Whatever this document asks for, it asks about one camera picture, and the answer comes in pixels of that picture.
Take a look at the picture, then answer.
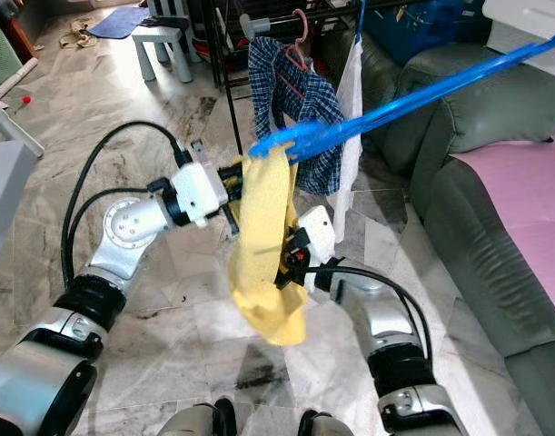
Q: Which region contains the yellow garment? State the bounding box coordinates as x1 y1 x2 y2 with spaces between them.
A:
227 145 311 347

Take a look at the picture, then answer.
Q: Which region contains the blue plastic hanger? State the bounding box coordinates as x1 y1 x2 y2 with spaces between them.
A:
247 31 555 167
353 0 370 45

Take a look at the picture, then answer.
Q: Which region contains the pink hanger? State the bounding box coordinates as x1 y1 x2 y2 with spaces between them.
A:
288 9 316 74

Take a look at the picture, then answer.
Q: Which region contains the black metal drying rack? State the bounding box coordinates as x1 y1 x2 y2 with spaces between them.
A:
209 0 496 157

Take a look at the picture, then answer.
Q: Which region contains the blue plaid garment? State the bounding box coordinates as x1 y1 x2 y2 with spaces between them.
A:
248 36 347 196

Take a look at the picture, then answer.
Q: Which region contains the white garment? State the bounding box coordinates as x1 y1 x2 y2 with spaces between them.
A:
330 36 366 221

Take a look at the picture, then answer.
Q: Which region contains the right robot leg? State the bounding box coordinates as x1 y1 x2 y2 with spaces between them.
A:
297 409 356 436

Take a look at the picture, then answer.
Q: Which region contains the robot leg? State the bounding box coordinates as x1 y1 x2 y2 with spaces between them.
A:
297 409 356 436
157 398 238 436

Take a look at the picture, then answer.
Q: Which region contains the dark green sofa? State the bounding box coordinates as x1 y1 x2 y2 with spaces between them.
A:
366 41 555 436

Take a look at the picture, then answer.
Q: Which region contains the left robot leg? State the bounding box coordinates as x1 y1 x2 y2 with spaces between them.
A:
157 398 238 436

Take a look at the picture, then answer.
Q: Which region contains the blue floor mat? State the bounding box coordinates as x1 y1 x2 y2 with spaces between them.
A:
86 7 154 40

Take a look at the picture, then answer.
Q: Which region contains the crumpled brown paper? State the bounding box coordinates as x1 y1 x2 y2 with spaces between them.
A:
61 18 101 48

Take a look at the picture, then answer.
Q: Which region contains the light grey folding table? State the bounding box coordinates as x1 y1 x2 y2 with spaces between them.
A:
0 136 37 273

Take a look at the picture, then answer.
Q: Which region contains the blue patterned plastic cover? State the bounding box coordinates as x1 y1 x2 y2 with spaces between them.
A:
363 0 496 68

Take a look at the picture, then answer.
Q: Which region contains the pink cloth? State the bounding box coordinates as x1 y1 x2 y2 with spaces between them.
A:
450 125 555 308

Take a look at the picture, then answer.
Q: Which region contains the white rolled tube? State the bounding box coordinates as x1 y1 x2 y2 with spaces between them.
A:
0 56 40 100

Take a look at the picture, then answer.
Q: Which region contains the light grey side table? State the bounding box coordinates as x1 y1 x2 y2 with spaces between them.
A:
0 95 46 157

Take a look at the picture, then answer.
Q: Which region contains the green textured panel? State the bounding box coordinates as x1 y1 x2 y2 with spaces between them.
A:
0 0 25 92

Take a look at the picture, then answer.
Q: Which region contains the white plastic box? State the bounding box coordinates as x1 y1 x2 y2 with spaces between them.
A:
481 0 555 72

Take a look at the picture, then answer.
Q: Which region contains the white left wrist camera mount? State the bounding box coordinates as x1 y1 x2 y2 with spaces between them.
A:
173 162 231 226

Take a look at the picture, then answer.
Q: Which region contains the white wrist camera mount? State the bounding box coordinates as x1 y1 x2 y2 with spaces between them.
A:
297 205 338 292
173 162 231 226

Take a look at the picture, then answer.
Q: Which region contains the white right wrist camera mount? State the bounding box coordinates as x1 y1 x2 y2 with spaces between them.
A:
297 205 338 292

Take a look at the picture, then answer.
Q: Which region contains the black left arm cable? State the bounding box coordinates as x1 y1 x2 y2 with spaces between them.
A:
61 120 198 287

